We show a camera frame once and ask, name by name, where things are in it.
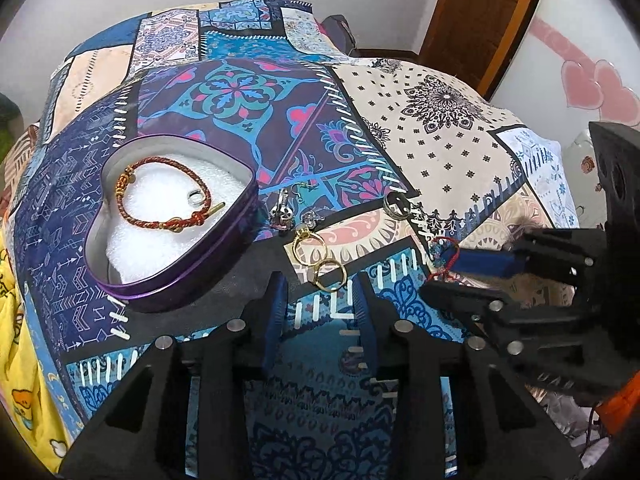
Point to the yellow cartoon blanket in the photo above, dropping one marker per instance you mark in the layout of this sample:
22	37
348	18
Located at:
20	360

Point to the purple heart-shaped tin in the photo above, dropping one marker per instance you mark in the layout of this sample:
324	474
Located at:
210	265

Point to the white wardrobe with pink hearts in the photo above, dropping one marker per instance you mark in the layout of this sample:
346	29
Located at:
575	45

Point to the small silver charm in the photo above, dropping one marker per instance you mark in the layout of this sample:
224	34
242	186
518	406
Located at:
308	218

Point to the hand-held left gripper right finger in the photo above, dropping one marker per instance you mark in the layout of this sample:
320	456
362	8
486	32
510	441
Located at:
364	310

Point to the blue patchwork blanket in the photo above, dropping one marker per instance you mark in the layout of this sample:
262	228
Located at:
280	110

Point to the silver dangle earrings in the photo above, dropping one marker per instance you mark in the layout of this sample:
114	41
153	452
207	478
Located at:
282	210

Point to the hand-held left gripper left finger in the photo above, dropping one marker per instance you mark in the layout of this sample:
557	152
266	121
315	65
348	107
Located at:
276	310

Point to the dark pillow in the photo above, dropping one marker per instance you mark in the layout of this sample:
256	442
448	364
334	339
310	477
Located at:
339	32

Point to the brown wooden door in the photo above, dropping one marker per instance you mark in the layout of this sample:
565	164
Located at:
475	15

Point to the white foam padding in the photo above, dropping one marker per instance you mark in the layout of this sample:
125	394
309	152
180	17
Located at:
165	240

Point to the white cartoon print pillow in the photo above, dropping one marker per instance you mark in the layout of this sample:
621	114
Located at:
582	175

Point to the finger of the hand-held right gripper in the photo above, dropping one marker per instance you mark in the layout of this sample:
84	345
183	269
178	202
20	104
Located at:
530	327
487	262

